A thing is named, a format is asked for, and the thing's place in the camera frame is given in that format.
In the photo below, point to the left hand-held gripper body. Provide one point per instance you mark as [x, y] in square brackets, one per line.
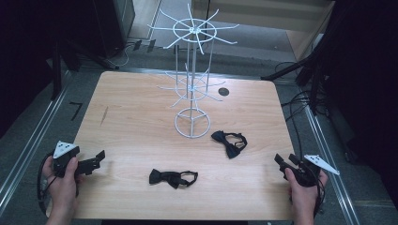
[62, 156]

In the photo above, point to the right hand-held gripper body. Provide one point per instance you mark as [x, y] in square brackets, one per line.
[305, 176]

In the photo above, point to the black bow tie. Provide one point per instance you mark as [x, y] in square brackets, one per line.
[230, 143]
[170, 178]

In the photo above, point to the person's right hand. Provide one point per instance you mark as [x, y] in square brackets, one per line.
[302, 197]

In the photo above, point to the person's left hand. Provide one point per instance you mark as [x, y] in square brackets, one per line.
[64, 190]

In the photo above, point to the dark round table grommet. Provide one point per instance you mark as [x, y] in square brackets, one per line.
[223, 91]

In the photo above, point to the black stand legs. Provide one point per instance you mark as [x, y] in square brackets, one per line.
[58, 65]
[308, 68]

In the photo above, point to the black power plug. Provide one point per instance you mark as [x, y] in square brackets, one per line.
[137, 45]
[151, 45]

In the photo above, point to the black cabinet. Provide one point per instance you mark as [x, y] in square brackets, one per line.
[114, 25]

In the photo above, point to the metal floor rail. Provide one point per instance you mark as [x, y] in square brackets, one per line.
[34, 137]
[331, 168]

